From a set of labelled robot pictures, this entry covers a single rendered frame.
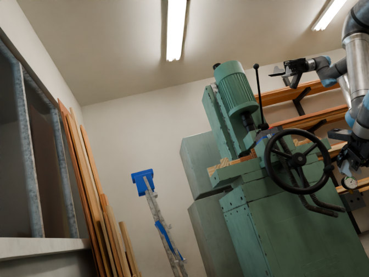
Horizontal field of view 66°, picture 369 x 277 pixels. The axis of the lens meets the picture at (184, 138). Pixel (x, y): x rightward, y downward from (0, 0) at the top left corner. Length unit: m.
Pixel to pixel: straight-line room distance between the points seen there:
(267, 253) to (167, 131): 2.86
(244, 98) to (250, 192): 0.54
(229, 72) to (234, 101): 0.18
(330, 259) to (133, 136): 3.04
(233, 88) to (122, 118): 2.64
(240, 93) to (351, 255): 0.94
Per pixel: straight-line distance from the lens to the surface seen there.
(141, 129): 4.00
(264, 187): 1.40
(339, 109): 4.24
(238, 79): 1.67
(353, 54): 1.25
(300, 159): 1.27
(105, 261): 2.37
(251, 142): 1.59
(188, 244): 3.73
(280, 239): 1.40
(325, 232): 1.49
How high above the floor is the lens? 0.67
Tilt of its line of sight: 18 degrees up
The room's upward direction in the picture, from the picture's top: 18 degrees counter-clockwise
